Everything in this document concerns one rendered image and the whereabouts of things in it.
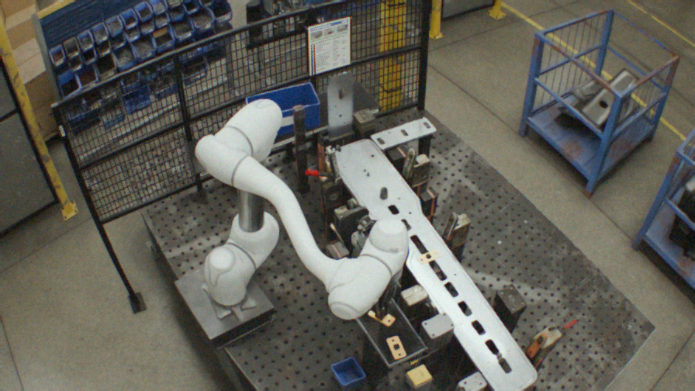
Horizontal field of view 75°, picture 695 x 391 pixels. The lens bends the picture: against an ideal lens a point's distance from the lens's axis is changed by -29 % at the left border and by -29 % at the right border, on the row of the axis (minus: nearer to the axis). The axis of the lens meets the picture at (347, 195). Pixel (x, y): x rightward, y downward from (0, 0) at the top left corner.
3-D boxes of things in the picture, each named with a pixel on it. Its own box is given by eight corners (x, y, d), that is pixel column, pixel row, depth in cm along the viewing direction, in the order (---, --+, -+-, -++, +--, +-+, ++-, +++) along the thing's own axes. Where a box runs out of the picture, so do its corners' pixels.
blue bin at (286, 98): (321, 126, 272) (320, 103, 262) (253, 142, 266) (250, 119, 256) (312, 103, 282) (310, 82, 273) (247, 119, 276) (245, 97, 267)
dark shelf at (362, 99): (382, 111, 283) (382, 106, 281) (196, 178, 255) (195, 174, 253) (358, 86, 296) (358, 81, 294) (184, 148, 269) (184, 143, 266)
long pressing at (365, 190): (545, 374, 190) (546, 372, 189) (498, 405, 183) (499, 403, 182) (369, 137, 273) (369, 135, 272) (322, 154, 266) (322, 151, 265)
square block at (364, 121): (375, 175, 297) (376, 118, 271) (359, 181, 295) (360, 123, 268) (366, 164, 302) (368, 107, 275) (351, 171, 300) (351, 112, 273)
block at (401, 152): (411, 200, 287) (415, 155, 266) (390, 209, 284) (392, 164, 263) (400, 186, 293) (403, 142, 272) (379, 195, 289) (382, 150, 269)
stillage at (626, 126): (592, 88, 471) (610, 5, 400) (652, 140, 427) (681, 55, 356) (517, 133, 425) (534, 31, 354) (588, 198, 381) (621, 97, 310)
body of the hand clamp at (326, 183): (343, 239, 272) (342, 182, 246) (328, 244, 270) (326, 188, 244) (337, 230, 276) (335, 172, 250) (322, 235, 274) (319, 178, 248)
